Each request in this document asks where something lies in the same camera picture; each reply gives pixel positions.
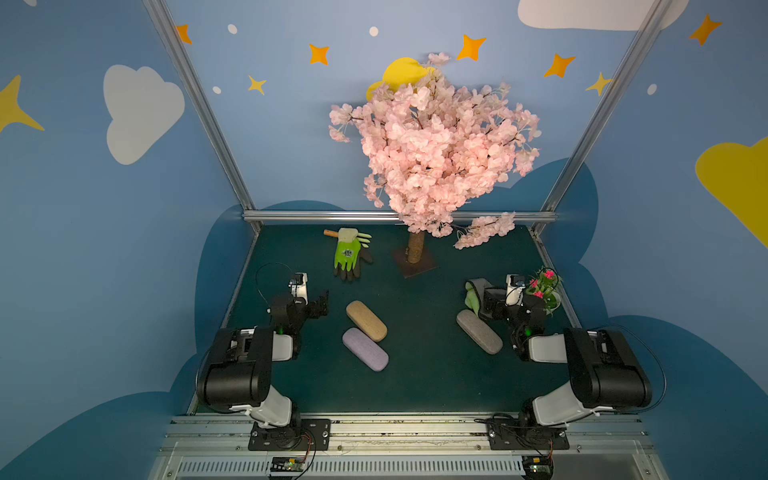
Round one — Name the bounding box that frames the green grey microfiber cloth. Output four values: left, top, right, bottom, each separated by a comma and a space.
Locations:
464, 278, 493, 320

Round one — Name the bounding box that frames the tan eyeglass case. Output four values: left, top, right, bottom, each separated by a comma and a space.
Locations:
346, 300, 388, 342

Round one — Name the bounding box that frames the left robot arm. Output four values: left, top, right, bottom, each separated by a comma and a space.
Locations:
196, 291, 329, 430

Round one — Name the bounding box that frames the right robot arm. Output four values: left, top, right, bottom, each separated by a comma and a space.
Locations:
478, 288, 653, 429

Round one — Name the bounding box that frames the grey eyeglass case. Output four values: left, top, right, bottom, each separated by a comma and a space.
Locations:
456, 309, 503, 355

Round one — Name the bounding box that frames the purple eyeglass case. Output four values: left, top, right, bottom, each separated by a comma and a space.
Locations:
342, 328, 389, 372

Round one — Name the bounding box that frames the green black work glove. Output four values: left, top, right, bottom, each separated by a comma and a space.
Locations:
334, 227, 373, 281

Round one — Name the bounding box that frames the small pink flower pot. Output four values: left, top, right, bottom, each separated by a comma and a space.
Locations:
525, 267, 562, 315

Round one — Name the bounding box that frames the left controller board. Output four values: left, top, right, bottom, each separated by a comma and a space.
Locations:
269, 457, 305, 475

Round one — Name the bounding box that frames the controller board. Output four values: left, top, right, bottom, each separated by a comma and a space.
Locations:
269, 457, 305, 475
522, 456, 554, 480

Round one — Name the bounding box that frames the right controller board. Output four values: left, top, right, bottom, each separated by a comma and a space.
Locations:
522, 456, 554, 480

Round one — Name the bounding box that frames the pink cherry blossom tree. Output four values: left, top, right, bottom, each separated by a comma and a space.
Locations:
329, 53, 540, 264

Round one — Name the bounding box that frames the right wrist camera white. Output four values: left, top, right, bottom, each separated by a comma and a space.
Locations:
505, 274, 528, 306

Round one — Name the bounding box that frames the brown tree base plate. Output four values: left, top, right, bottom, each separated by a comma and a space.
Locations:
391, 248, 438, 278

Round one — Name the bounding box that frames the back aluminium frame bar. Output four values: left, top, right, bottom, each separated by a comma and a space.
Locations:
243, 210, 557, 224

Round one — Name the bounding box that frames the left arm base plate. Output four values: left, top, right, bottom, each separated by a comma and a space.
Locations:
247, 418, 332, 452

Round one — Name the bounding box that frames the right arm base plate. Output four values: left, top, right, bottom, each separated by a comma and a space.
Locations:
476, 416, 570, 452

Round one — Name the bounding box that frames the right aluminium frame post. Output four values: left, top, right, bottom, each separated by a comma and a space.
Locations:
532, 0, 673, 240

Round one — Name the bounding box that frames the aluminium frame post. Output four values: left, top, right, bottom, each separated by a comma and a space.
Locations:
532, 0, 673, 240
143, 0, 262, 236

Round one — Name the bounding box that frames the left aluminium frame post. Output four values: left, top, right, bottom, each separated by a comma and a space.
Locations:
143, 0, 262, 236

